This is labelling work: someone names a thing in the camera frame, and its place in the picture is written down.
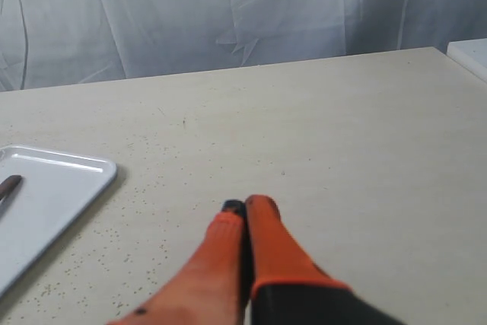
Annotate dark brown wooden spoon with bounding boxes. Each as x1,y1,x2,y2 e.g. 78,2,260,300
0,175,23,215

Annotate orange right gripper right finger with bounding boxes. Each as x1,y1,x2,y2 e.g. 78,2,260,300
245,195,399,324

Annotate white rectangular plastic tray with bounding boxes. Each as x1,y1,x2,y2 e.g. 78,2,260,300
1,145,117,292

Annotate spilled yellow grains on table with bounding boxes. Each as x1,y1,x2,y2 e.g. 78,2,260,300
27,142,200,311

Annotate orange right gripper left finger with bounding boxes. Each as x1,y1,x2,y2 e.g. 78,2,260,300
112,199,246,324

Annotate white wrinkled backdrop curtain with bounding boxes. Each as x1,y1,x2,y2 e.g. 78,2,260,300
1,0,486,91

